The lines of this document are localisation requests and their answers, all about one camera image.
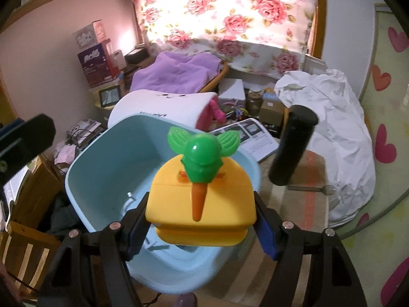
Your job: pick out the white cartoon box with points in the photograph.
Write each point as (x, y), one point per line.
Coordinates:
(89, 35)

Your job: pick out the heart-patterned sliding door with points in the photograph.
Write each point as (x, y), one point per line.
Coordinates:
(383, 118)

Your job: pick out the white rolled pillow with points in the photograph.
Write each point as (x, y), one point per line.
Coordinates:
(153, 105)

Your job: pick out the open paperback book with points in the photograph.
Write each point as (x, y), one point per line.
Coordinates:
(16, 188)

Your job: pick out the white crumpled sheet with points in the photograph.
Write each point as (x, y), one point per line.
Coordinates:
(335, 118)

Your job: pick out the light blue plastic basin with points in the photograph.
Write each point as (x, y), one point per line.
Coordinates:
(105, 166)

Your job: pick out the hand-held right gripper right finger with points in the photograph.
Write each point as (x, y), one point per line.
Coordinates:
(266, 230)

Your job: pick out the black box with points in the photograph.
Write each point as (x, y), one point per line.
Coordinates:
(136, 56)

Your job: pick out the black framed screen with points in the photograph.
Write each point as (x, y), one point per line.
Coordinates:
(110, 96)

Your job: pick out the rose print blanket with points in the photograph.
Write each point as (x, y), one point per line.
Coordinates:
(223, 12)

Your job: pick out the striped beige table mat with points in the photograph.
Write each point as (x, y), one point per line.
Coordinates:
(303, 211)

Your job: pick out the purple printed box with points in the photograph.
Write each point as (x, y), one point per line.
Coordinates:
(96, 65)

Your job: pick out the brown cardboard box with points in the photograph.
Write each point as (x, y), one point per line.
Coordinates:
(271, 108)

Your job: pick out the metal spoon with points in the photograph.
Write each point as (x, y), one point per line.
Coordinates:
(306, 188)

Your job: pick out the black thermos bottle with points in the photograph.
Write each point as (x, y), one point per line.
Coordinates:
(292, 144)

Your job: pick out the yellow carrot toy box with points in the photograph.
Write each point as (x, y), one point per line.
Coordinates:
(198, 198)

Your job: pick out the rattan chair frame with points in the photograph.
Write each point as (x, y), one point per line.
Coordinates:
(217, 76)

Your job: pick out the small white container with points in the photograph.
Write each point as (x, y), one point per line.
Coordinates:
(117, 59)

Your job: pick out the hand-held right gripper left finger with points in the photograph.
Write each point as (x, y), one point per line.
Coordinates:
(137, 227)

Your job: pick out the pink plush fabric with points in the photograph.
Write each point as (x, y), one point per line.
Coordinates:
(212, 113)

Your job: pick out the white cardboard box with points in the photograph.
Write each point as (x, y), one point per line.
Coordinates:
(231, 91)

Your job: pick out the wooden chair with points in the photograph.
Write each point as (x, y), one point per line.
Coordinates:
(22, 255)

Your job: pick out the purple towel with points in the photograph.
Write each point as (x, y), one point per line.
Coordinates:
(179, 70)

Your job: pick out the glass jar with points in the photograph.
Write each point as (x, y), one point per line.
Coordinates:
(254, 102)

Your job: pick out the pink crumpled cloth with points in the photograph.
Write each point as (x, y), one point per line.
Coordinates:
(65, 154)

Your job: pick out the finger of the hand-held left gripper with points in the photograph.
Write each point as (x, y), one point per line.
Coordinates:
(11, 127)
(28, 144)

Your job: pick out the open printed booklet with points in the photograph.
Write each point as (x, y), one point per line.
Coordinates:
(255, 140)

